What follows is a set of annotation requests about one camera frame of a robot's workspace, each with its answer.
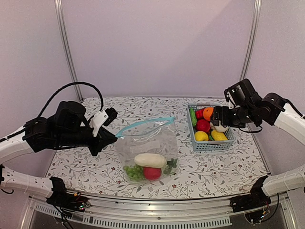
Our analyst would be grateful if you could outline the front aluminium rail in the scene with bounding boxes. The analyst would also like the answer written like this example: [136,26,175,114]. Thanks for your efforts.
[21,194,297,229]

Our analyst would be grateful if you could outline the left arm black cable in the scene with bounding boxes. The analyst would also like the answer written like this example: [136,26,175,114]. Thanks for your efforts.
[38,82,104,120]

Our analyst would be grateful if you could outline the left aluminium frame post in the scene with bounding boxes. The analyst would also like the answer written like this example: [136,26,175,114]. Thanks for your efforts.
[54,0,83,102]

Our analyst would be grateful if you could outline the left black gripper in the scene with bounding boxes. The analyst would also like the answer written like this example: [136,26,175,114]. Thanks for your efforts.
[56,125,117,156]

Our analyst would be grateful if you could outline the blue plastic basket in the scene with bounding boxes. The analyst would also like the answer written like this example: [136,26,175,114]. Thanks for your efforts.
[186,104,235,152]

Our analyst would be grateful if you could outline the yellow toy lemon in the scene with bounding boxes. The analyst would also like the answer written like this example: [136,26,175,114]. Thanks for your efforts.
[194,131,209,142]

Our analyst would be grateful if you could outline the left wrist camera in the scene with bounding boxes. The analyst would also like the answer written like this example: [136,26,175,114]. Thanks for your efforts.
[89,107,118,137]

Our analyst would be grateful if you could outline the yellow toy banana piece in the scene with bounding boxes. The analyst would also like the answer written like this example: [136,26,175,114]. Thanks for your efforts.
[211,130,228,141]

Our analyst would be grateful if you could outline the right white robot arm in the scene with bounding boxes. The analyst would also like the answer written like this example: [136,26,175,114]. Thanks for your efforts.
[211,79,305,208]

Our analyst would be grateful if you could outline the aluminium frame post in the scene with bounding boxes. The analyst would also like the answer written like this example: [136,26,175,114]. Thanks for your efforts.
[239,0,262,81]
[54,0,83,102]

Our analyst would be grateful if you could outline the red toy bell pepper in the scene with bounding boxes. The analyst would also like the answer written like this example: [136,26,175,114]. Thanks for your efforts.
[195,108,204,120]

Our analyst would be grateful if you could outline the red toy tomato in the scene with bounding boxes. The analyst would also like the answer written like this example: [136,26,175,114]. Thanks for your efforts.
[143,167,162,181]

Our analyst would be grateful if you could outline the floral table mat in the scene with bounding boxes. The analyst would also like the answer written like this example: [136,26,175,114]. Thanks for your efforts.
[47,97,268,199]

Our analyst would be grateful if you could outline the white toy radish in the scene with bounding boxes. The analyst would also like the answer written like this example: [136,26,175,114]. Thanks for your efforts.
[134,153,167,168]

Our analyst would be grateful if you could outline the white toy garlic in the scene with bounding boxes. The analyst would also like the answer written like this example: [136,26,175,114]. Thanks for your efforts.
[210,122,228,133]

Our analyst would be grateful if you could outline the orange toy fruit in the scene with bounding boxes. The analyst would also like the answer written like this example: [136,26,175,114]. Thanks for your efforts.
[203,107,214,122]

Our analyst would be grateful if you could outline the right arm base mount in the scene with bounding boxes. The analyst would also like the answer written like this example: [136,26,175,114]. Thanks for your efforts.
[230,176,279,225]

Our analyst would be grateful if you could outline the red toy cabbage ball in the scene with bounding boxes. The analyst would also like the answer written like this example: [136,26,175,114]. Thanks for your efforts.
[196,119,210,133]

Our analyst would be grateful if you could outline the right aluminium frame post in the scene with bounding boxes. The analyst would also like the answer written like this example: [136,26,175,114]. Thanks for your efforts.
[239,0,262,81]

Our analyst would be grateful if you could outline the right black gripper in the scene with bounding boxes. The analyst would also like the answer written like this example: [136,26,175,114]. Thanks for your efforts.
[210,104,256,128]

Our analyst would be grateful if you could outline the clear zip top bag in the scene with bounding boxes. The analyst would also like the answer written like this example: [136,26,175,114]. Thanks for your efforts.
[114,117,179,184]

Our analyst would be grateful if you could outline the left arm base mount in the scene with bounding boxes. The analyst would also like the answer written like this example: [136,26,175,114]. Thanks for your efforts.
[46,177,91,229]

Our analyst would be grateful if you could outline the green toy grapes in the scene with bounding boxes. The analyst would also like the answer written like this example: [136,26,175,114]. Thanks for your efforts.
[123,165,145,182]

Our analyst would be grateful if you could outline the light green toy lettuce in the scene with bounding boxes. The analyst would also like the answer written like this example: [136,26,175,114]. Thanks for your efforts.
[189,108,197,127]

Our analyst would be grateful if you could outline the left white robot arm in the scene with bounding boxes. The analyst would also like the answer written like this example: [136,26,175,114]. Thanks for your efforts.
[0,101,118,207]

